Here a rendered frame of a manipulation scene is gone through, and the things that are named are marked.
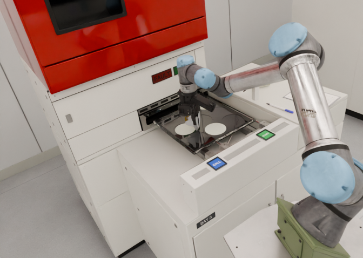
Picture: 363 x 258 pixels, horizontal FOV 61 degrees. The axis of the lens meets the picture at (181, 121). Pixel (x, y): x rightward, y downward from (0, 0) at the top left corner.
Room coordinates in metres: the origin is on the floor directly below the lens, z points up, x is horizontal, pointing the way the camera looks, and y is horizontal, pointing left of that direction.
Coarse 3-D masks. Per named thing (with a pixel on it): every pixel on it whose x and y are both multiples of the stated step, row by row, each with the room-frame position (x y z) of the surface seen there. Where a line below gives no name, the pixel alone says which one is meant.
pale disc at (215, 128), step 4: (212, 124) 1.25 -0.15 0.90; (216, 124) 1.24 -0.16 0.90; (220, 124) 1.24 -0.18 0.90; (208, 128) 1.22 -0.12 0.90; (212, 128) 1.21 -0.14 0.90; (216, 128) 1.20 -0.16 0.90; (220, 128) 1.20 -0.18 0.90; (224, 128) 1.19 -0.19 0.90; (208, 132) 1.18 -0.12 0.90; (212, 132) 1.18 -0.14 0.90; (216, 132) 1.17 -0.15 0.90; (220, 132) 1.17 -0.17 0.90
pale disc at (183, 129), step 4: (184, 124) 1.28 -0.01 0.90; (176, 128) 1.26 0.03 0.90; (180, 128) 1.25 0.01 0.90; (184, 128) 1.25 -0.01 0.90; (188, 128) 1.24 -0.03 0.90; (192, 128) 1.23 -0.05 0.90; (176, 132) 1.23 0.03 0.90; (180, 132) 1.22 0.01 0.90; (184, 132) 1.21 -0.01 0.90; (188, 132) 1.21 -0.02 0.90
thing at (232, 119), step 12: (216, 108) 1.39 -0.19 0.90; (228, 108) 1.37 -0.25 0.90; (156, 120) 1.36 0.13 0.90; (168, 120) 1.34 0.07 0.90; (180, 120) 1.33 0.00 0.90; (204, 120) 1.29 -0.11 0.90; (216, 120) 1.27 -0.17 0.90; (228, 120) 1.26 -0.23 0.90; (240, 120) 1.24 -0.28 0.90; (192, 132) 1.20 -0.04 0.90; (204, 132) 1.19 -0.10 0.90; (228, 132) 1.16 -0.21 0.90; (192, 144) 1.11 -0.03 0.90; (204, 144) 1.10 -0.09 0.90
